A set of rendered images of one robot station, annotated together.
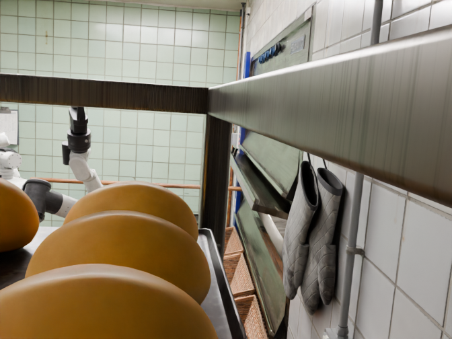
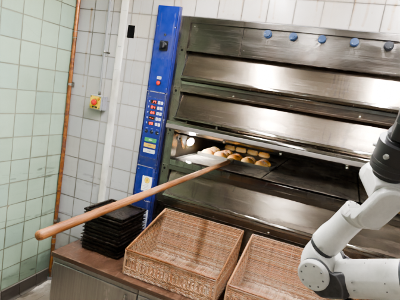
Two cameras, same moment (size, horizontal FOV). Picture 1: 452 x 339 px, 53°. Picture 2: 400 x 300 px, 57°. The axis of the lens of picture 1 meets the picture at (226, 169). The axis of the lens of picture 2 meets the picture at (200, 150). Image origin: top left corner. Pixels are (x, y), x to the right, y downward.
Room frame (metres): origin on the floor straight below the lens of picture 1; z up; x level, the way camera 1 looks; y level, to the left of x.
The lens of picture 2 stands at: (2.15, 2.01, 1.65)
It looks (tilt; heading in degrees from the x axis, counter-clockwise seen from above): 9 degrees down; 295
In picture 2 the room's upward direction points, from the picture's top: 9 degrees clockwise
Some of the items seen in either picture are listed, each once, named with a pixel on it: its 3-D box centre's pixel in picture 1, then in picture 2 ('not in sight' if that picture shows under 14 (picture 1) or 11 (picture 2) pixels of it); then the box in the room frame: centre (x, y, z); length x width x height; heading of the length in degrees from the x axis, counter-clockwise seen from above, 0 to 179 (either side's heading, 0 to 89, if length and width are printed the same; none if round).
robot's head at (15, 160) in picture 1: (7, 162); not in sight; (1.86, 0.91, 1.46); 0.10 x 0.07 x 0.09; 60
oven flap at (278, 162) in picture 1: (263, 147); (319, 130); (2.45, -0.19, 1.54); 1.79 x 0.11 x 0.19; 4
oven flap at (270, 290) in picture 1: (255, 239); (301, 217); (2.45, -0.19, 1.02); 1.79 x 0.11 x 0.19; 4
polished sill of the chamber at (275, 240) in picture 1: (261, 215); (306, 193); (2.45, -0.22, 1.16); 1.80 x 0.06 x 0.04; 4
